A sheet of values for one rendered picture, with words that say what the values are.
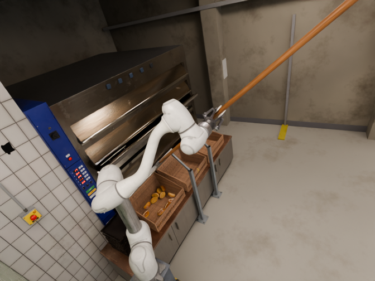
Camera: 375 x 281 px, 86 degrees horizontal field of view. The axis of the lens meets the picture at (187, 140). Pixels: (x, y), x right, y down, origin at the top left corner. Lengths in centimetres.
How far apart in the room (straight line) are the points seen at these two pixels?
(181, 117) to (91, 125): 125
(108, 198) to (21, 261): 123
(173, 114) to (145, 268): 103
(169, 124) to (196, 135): 14
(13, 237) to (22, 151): 65
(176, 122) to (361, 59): 375
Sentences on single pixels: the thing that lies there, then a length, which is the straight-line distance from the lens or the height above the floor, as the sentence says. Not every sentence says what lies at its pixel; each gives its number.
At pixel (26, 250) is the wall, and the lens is 220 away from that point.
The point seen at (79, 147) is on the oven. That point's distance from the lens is 205.
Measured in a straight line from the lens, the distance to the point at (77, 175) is 208.
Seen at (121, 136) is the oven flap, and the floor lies 151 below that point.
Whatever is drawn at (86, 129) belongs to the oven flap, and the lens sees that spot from 206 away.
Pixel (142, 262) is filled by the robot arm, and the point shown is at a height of 125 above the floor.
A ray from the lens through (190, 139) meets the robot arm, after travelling 97.
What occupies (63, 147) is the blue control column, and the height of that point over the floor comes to 177.
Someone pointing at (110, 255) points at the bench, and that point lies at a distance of 253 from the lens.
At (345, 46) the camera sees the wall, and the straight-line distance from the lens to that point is 429.
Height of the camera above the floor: 254
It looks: 33 degrees down
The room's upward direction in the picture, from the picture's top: 13 degrees counter-clockwise
